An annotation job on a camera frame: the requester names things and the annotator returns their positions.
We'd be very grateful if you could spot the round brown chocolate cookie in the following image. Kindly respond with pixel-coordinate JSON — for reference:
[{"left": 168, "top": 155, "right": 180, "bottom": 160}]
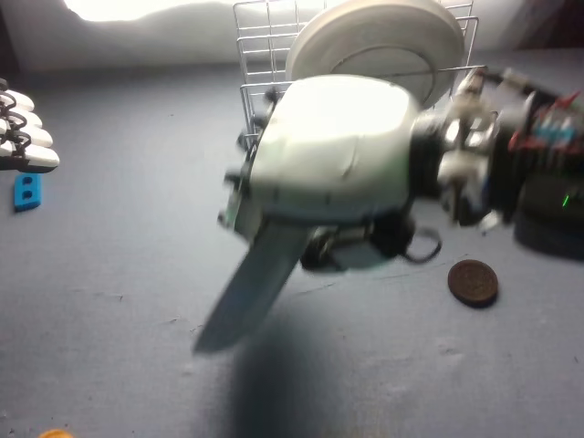
[{"left": 447, "top": 258, "right": 500, "bottom": 309}]

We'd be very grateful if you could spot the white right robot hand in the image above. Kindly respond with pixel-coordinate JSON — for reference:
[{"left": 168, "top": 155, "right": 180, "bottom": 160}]
[{"left": 218, "top": 75, "right": 442, "bottom": 275}]

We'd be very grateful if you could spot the white plate with dark rim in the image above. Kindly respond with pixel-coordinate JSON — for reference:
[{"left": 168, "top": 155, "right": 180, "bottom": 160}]
[
  {"left": 191, "top": 216, "right": 314, "bottom": 355},
  {"left": 285, "top": 0, "right": 466, "bottom": 109}
]

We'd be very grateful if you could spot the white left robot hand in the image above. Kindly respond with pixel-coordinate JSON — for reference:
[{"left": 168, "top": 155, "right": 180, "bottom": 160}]
[{"left": 0, "top": 79, "right": 61, "bottom": 175}]

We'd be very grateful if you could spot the silver wire dish rack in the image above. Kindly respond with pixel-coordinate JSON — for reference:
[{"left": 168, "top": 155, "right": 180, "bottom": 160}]
[{"left": 232, "top": 0, "right": 485, "bottom": 152}]

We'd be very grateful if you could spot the blue block with two holes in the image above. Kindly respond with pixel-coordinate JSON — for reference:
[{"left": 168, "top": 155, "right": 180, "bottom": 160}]
[{"left": 13, "top": 172, "right": 43, "bottom": 214}]

